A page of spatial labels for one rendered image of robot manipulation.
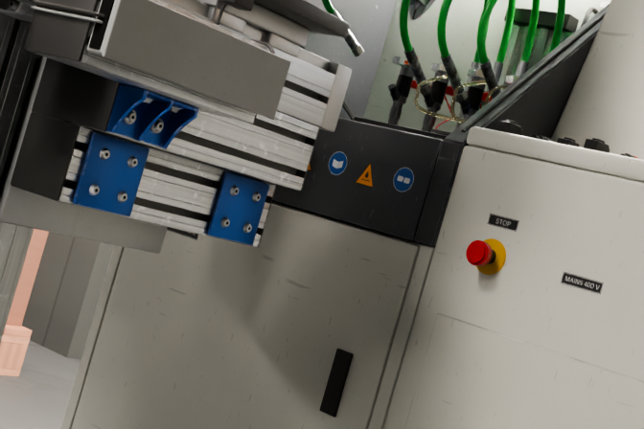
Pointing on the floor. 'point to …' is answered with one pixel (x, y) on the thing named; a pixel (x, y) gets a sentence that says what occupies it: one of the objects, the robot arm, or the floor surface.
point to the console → (542, 269)
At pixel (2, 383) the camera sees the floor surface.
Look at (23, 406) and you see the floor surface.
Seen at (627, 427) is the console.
